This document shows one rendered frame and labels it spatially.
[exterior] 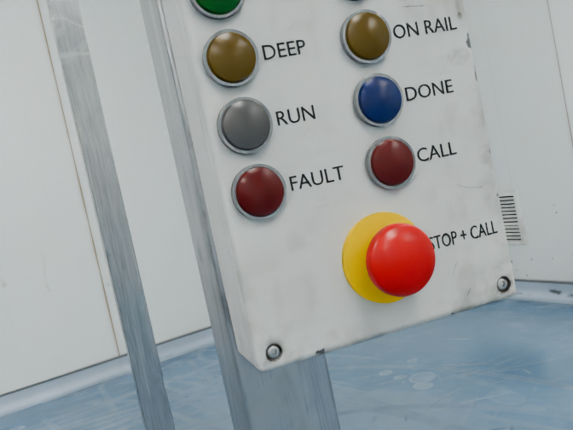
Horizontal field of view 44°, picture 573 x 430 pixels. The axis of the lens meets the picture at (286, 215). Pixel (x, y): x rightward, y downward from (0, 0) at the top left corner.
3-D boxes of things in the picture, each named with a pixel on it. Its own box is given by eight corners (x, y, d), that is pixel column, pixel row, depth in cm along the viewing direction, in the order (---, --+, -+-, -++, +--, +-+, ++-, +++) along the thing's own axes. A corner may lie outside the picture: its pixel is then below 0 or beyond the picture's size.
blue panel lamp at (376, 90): (409, 119, 40) (400, 70, 40) (366, 127, 39) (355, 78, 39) (402, 120, 41) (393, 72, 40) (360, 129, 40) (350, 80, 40)
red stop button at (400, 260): (448, 287, 38) (434, 216, 38) (383, 306, 37) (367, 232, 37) (408, 280, 42) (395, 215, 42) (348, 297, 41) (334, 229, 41)
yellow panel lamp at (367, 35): (396, 55, 40) (387, 6, 39) (353, 62, 39) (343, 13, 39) (390, 58, 40) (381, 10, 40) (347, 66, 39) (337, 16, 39)
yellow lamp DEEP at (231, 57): (263, 78, 37) (252, 26, 37) (213, 86, 36) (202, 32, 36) (259, 80, 38) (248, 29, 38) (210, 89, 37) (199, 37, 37)
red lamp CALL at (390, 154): (421, 181, 40) (412, 133, 40) (379, 191, 39) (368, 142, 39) (414, 181, 41) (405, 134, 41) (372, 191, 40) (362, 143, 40)
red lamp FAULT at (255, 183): (292, 211, 38) (280, 160, 37) (243, 223, 37) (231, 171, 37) (286, 211, 38) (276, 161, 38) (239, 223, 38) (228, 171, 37)
